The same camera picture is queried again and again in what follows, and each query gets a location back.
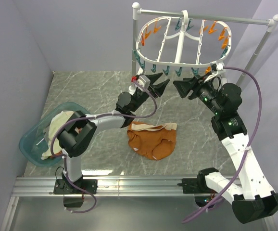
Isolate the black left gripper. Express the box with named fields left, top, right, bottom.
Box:
left=131, top=73, right=170, bottom=113

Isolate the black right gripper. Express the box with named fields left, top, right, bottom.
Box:
left=173, top=71, right=223, bottom=115

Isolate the teal front clothes peg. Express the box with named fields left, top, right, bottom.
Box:
left=175, top=67, right=183, bottom=77

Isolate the orange underwear beige waistband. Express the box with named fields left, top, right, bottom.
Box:
left=127, top=122, right=177, bottom=160

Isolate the white oval clip hanger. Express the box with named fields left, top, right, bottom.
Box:
left=132, top=6, right=232, bottom=76

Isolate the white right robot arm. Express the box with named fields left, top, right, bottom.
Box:
left=173, top=76, right=278, bottom=224

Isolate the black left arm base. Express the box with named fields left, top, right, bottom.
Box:
left=53, top=178, right=99, bottom=195

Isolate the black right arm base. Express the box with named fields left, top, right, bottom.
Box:
left=177, top=178, right=220, bottom=194

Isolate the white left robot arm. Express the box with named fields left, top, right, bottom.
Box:
left=53, top=73, right=170, bottom=193

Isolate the orange front clothes peg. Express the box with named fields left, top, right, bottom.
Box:
left=205, top=66, right=212, bottom=75

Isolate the white drying rack stand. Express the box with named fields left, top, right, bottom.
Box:
left=131, top=2, right=278, bottom=83

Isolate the pale yellow cloth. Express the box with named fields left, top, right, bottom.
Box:
left=41, top=111, right=74, bottom=160

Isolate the orange cloth in basket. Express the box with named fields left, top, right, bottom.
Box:
left=49, top=151, right=63, bottom=159

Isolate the teal plastic basket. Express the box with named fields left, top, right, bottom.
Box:
left=19, top=102, right=89, bottom=167

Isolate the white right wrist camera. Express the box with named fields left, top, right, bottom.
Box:
left=204, top=61, right=225, bottom=82

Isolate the aluminium mounting rail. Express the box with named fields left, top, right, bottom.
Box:
left=11, top=175, right=197, bottom=197

